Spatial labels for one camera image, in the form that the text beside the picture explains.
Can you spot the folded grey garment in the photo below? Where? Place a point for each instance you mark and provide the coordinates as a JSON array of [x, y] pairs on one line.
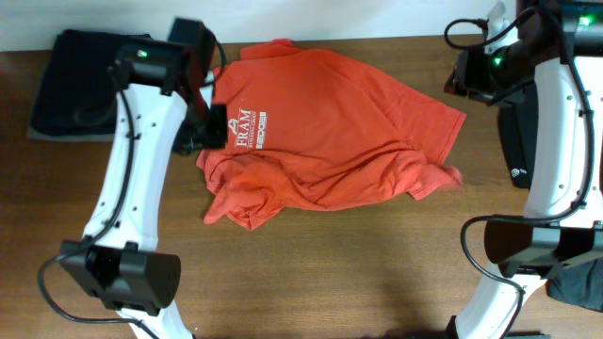
[[34, 134]]

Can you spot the black printed t-shirt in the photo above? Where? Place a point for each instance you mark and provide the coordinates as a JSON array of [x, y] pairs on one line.
[[517, 127]]

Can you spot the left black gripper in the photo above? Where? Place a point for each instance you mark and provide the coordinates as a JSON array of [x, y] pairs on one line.
[[218, 137]]

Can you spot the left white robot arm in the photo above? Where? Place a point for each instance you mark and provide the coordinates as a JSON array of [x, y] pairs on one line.
[[163, 97]]

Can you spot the red polo shirt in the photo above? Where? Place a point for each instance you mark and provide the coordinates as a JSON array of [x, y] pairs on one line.
[[311, 129]]

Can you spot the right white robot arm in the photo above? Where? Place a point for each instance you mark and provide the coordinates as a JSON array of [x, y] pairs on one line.
[[556, 48]]

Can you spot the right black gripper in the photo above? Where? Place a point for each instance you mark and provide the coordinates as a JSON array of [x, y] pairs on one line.
[[464, 76]]

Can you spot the folded navy blue garment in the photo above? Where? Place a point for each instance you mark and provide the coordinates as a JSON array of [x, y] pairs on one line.
[[76, 96]]

